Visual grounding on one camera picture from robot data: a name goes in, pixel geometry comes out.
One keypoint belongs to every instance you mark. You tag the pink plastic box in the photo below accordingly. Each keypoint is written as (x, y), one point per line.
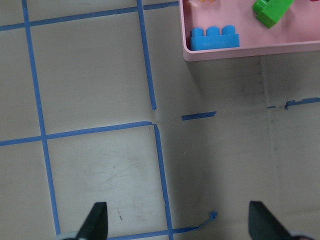
(297, 31)

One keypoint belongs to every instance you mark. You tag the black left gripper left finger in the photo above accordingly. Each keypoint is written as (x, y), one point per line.
(95, 226)

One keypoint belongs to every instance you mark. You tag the blue toy block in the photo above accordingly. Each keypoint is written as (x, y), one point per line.
(214, 38)

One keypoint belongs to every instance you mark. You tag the green toy block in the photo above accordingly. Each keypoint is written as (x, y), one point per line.
(269, 12)

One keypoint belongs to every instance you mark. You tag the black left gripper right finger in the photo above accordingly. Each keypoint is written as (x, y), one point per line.
(263, 225)

